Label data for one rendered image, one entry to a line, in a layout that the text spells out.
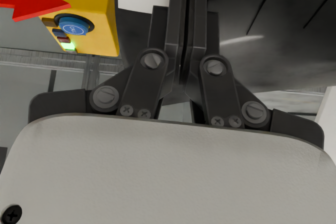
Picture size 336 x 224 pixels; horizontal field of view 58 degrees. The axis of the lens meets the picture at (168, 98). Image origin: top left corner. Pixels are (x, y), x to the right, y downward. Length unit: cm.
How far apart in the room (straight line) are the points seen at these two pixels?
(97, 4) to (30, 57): 58
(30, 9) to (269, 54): 13
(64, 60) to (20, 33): 16
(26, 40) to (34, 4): 82
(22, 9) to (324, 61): 17
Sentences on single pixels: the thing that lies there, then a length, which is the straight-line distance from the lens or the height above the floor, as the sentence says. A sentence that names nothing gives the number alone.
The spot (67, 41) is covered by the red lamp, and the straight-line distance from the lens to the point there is 51.
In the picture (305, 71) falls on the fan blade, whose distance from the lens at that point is 22.
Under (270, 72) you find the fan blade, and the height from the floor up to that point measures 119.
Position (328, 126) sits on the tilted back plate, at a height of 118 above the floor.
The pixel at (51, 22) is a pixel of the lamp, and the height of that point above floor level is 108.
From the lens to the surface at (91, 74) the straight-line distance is 92.
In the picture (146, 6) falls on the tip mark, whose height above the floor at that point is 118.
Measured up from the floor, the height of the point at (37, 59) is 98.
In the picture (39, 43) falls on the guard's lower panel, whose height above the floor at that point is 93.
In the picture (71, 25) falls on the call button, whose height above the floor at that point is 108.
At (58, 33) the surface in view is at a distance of 49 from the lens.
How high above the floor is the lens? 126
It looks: 13 degrees down
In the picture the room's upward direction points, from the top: 175 degrees counter-clockwise
